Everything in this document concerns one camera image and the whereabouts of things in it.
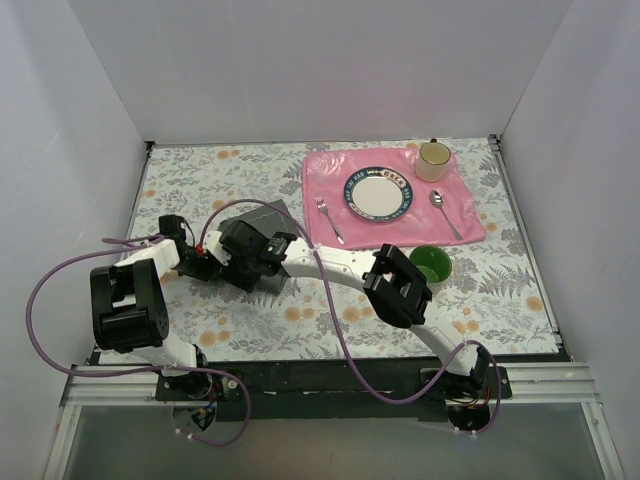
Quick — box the cream mug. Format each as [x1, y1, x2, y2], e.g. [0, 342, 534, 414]
[414, 138, 452, 183]

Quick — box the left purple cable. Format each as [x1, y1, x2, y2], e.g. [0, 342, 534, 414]
[25, 233, 254, 447]

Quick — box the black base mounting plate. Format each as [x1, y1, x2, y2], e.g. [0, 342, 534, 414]
[154, 359, 511, 426]

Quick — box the silver spoon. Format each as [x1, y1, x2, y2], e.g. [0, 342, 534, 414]
[429, 190, 463, 240]

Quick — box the aluminium frame rail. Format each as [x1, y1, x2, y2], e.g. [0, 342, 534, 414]
[45, 358, 624, 479]

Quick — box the purple cable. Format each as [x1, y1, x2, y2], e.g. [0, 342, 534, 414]
[198, 198, 504, 441]
[25, 233, 254, 447]

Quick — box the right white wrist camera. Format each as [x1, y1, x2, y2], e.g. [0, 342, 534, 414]
[196, 230, 231, 268]

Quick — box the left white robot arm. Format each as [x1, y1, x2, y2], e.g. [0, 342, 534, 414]
[90, 215, 219, 400]

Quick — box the white plate blue rim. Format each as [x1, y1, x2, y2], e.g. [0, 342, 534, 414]
[343, 166, 414, 223]

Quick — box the grey cloth napkin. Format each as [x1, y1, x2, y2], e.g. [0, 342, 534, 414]
[218, 206, 299, 295]

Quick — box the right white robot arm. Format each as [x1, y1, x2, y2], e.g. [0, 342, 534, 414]
[203, 220, 489, 398]

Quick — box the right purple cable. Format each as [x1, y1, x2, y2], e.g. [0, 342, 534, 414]
[198, 198, 504, 441]

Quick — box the green bowl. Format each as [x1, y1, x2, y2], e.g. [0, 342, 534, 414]
[409, 245, 452, 283]

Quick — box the pink placemat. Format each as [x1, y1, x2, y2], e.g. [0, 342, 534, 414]
[302, 147, 486, 250]

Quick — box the silver fork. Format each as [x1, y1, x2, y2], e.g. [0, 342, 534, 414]
[315, 197, 345, 245]

